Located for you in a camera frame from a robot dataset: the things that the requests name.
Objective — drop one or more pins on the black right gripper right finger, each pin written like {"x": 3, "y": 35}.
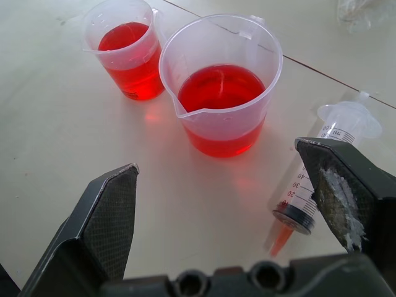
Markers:
{"x": 349, "y": 191}

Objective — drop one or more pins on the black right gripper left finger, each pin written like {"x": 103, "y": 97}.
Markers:
{"x": 92, "y": 222}

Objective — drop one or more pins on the clear plastic syringe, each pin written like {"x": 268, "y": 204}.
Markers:
{"x": 297, "y": 198}

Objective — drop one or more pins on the large beaker with red liquid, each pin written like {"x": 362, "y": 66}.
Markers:
{"x": 221, "y": 89}

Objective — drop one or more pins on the small beaker with red liquid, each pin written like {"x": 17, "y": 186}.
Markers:
{"x": 130, "y": 58}

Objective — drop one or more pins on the crumpled clear plastic wrapper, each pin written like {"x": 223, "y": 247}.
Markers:
{"x": 365, "y": 14}

